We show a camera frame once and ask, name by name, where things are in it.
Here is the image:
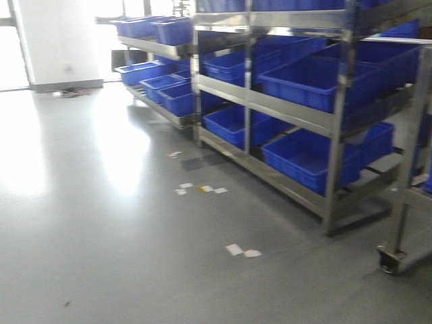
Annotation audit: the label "blue bin bottom left shelf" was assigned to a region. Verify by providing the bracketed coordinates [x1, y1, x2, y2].
[202, 103, 294, 151]

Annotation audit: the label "blue bin shelf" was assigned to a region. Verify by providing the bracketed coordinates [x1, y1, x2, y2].
[259, 41, 421, 115]
[262, 122, 395, 196]
[202, 103, 294, 151]
[201, 34, 327, 88]

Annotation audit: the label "blue bin bottom near shelf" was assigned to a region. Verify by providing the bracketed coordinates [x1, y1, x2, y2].
[262, 122, 395, 196]

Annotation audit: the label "blue bin middle left shelf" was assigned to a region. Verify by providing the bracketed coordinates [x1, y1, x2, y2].
[201, 34, 327, 88]

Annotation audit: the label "far steel shelf rack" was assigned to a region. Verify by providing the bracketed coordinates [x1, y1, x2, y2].
[95, 16, 196, 130]

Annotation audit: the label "steel side shelf rack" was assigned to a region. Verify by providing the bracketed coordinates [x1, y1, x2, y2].
[191, 1, 431, 235]

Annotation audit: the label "blue bin upper near shelf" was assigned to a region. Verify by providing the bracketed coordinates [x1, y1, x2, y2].
[259, 41, 421, 115]

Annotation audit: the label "blue bin far rack lower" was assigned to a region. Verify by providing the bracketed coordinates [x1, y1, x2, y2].
[157, 80, 223, 117]

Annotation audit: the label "blue bin rack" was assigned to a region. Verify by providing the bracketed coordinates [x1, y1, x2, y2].
[151, 18, 192, 46]
[157, 80, 223, 117]

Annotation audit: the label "blue bin top far rack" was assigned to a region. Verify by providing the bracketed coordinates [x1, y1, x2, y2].
[151, 18, 192, 46]

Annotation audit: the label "steel cart with caster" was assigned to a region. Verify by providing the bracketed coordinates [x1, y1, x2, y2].
[377, 44, 431, 275]

